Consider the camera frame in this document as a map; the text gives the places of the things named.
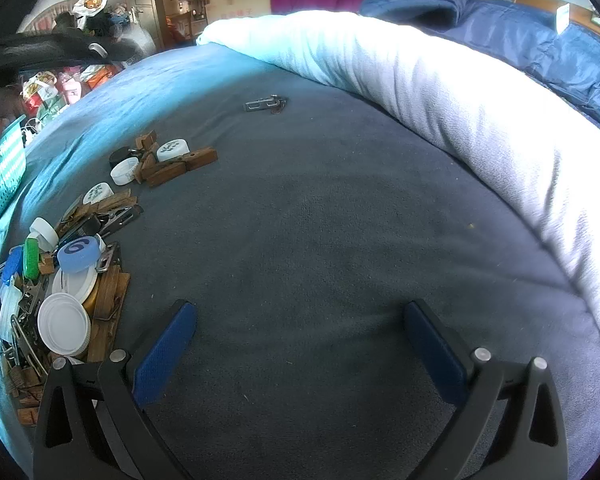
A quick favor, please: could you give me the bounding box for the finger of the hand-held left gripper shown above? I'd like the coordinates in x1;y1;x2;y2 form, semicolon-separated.
40;27;150;68

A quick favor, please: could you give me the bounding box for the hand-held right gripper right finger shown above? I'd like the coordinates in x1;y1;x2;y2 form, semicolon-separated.
402;299;570;480

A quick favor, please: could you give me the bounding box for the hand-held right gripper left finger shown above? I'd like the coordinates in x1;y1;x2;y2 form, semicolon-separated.
32;299;198;480

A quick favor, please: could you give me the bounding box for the white green printed bottle cap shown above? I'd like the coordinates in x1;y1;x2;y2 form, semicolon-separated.
83;182;115;206
156;138;189;163

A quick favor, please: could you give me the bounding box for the pink striped round board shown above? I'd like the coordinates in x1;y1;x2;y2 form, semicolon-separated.
16;0;88;36

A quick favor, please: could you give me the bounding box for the pile of caps and clothespins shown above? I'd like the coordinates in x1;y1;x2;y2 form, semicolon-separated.
2;189;145;427

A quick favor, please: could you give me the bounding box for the brown wooden door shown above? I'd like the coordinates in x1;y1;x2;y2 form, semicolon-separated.
124;0;167;55

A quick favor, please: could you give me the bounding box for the large white round lid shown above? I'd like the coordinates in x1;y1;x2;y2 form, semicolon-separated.
36;292;92;359

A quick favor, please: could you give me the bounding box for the flat white round lid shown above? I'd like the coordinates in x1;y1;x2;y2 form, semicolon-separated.
51;265;101;307

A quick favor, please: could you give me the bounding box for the teal plastic basket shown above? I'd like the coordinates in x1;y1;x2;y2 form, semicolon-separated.
0;114;27;243

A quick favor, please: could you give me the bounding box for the black bottle cap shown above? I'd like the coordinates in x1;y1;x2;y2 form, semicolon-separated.
108;147;136;169

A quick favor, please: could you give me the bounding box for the small white bottle cap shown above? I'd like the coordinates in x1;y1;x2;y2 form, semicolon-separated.
110;157;141;186

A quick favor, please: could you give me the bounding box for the blue round printed lid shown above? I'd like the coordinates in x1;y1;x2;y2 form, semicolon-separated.
56;235;101;274

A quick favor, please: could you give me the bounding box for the cluster of wooden clothespins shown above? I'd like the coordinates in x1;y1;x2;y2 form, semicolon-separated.
131;129;219;189

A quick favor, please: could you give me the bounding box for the green plastic clip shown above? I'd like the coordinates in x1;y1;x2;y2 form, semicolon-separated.
23;236;41;280

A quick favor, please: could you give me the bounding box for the tall white bottle cap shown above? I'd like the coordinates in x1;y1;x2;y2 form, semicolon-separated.
28;217;60;249

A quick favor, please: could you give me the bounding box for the blue plastic clip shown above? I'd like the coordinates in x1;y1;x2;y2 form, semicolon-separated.
0;245;26;287

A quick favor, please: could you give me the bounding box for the grey metal clip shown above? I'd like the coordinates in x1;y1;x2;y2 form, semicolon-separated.
243;93;289;115

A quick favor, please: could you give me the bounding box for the white fleece blanket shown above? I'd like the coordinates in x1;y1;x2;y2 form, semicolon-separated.
196;10;600;367

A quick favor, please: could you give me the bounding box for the navy blue quilt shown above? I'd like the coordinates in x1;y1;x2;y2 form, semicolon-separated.
358;0;600;155

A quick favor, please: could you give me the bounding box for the wooden headboard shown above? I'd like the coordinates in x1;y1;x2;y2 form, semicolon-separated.
514;0;600;48

